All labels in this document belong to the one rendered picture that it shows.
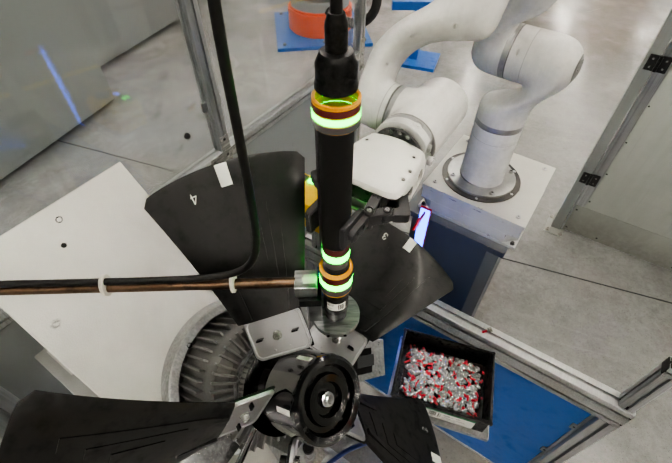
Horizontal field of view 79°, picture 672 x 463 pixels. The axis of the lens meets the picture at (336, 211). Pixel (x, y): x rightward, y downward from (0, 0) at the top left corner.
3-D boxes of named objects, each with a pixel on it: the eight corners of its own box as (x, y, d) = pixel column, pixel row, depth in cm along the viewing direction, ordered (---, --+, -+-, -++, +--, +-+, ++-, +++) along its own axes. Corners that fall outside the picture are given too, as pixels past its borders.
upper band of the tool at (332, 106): (312, 138, 35) (310, 109, 33) (312, 111, 38) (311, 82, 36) (361, 138, 35) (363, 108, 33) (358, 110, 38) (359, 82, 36)
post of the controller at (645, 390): (617, 405, 90) (670, 368, 76) (619, 394, 92) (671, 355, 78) (632, 413, 89) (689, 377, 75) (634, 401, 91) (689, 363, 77)
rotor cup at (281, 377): (220, 416, 59) (267, 441, 49) (264, 321, 66) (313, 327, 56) (294, 445, 66) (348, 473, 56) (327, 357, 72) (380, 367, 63)
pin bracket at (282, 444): (265, 442, 79) (291, 456, 72) (285, 419, 82) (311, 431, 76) (280, 465, 80) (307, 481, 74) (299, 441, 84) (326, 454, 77)
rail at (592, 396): (301, 257, 129) (299, 241, 123) (308, 249, 131) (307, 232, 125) (617, 428, 94) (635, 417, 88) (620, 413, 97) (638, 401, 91)
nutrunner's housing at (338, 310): (323, 336, 61) (309, 22, 28) (323, 313, 64) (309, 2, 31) (349, 335, 61) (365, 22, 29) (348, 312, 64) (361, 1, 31)
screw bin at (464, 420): (387, 405, 95) (390, 394, 90) (401, 340, 106) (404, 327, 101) (484, 435, 90) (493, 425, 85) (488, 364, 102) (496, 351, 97)
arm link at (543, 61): (486, 103, 111) (514, 12, 94) (556, 128, 103) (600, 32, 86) (467, 124, 104) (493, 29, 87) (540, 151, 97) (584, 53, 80)
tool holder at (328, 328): (298, 339, 58) (293, 302, 51) (299, 296, 63) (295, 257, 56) (361, 337, 59) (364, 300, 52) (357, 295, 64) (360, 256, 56)
